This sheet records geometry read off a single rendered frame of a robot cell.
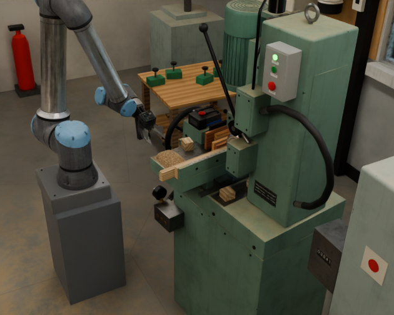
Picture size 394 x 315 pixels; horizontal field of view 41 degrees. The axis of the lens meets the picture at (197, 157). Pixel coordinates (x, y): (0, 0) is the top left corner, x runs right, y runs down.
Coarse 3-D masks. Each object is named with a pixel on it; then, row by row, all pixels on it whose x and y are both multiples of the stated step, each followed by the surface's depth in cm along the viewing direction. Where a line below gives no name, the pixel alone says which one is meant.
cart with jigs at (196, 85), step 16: (192, 64) 394; (208, 64) 395; (144, 80) 369; (160, 80) 360; (176, 80) 370; (192, 80) 370; (208, 80) 365; (144, 96) 382; (160, 96) 348; (176, 96) 348; (192, 96) 349; (208, 96) 349; (224, 96) 351; (176, 112) 342; (176, 144) 355
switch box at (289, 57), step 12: (276, 48) 161; (288, 48) 161; (288, 60) 158; (300, 60) 162; (264, 72) 168; (276, 72) 164; (288, 72) 161; (264, 84) 170; (276, 84) 165; (288, 84) 163; (276, 96) 167; (288, 96) 166
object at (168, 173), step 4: (220, 148) 215; (208, 152) 212; (200, 156) 209; (188, 160) 207; (176, 164) 204; (168, 168) 202; (172, 168) 202; (160, 172) 200; (164, 172) 200; (168, 172) 201; (172, 172) 202; (160, 176) 201; (164, 176) 201; (168, 176) 202; (172, 176) 203; (160, 180) 202; (164, 180) 201
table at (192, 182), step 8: (200, 144) 225; (176, 152) 219; (184, 152) 219; (192, 152) 219; (200, 152) 219; (152, 160) 215; (152, 168) 217; (160, 168) 211; (216, 168) 211; (224, 168) 214; (192, 176) 205; (200, 176) 208; (208, 176) 210; (216, 176) 214; (176, 184) 204; (184, 184) 204; (192, 184) 207; (200, 184) 210
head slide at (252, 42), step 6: (252, 42) 184; (252, 48) 185; (252, 54) 186; (252, 60) 187; (258, 60) 184; (252, 66) 188; (258, 66) 185; (252, 72) 189; (246, 78) 192; (252, 78) 190; (246, 84) 193
